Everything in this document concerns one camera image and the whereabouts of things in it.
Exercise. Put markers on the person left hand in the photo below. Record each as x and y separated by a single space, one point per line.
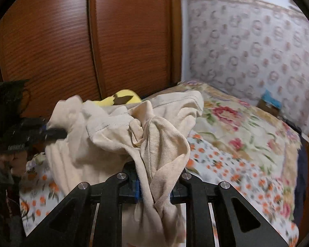
14 162

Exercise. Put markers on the cream beige shorts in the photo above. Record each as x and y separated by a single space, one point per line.
152 134

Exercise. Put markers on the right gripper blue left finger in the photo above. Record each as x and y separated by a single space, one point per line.
109 198

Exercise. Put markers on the floral quilt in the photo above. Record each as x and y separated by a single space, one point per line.
248 133

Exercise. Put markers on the circle patterned lace curtain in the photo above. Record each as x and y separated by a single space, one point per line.
248 47

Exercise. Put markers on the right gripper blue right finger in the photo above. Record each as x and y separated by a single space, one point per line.
196 195

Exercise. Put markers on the yellow Pikachu plush toy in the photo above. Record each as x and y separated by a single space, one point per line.
121 97

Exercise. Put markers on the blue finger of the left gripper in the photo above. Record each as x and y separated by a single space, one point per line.
53 134

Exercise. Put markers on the brown louvered wardrobe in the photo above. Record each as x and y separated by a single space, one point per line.
89 48

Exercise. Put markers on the orange fruit print bedsheet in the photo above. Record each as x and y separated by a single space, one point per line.
39 193

